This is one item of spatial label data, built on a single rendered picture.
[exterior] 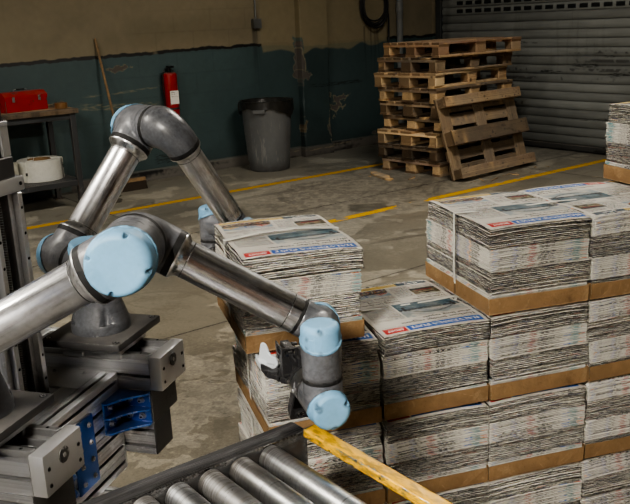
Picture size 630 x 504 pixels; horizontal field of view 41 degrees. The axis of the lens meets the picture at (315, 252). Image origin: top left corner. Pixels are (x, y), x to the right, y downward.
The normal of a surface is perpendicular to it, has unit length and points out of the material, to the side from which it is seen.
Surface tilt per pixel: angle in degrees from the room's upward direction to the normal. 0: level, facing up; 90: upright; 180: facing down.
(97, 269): 87
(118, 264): 87
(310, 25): 90
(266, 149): 90
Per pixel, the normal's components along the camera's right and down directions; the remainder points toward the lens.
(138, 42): 0.61, 0.18
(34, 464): -0.29, 0.27
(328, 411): 0.30, 0.25
